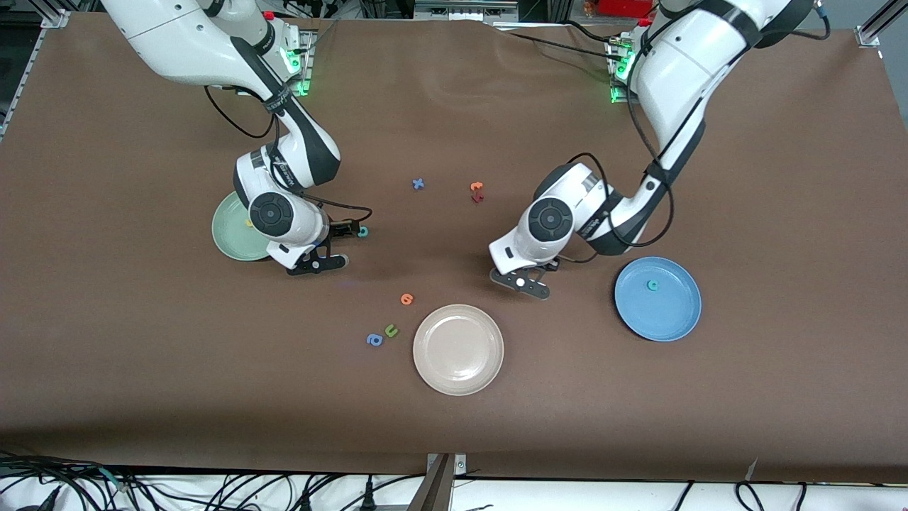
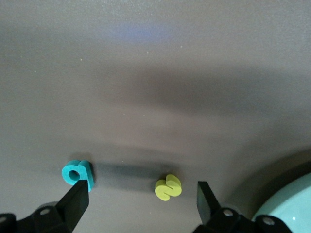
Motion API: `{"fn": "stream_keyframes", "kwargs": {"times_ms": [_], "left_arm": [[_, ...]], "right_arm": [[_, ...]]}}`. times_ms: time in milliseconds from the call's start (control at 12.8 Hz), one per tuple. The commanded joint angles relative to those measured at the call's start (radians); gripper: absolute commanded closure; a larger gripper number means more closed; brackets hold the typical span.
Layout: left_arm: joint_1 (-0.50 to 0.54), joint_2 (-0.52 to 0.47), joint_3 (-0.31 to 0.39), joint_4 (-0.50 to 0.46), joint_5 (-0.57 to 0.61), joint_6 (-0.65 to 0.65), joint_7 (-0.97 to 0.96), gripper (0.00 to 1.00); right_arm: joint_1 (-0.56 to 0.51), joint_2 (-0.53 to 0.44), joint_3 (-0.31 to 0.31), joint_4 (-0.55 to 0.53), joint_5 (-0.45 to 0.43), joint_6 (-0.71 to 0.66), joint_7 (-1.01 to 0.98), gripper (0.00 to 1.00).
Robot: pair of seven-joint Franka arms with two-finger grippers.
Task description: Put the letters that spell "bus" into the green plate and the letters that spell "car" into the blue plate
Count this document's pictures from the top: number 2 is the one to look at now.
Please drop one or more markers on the light green plate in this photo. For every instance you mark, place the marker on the light green plate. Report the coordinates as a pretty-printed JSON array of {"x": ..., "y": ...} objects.
[{"x": 291, "y": 206}]

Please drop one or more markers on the brown table cover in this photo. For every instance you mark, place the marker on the brown table cover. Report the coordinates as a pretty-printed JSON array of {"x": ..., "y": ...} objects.
[{"x": 155, "y": 72}]

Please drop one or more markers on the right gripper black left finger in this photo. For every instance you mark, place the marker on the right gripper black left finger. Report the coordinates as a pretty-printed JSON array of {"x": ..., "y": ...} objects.
[{"x": 68, "y": 213}]

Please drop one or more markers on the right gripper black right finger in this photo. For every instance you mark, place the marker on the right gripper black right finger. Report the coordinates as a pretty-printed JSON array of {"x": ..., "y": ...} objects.
[{"x": 209, "y": 211}]

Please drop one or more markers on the teal foam letter b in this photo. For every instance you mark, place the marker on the teal foam letter b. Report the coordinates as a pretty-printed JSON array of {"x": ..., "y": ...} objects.
[{"x": 85, "y": 172}]

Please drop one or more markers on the yellow foam letter s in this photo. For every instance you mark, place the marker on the yellow foam letter s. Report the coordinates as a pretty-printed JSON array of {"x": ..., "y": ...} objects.
[{"x": 167, "y": 189}]

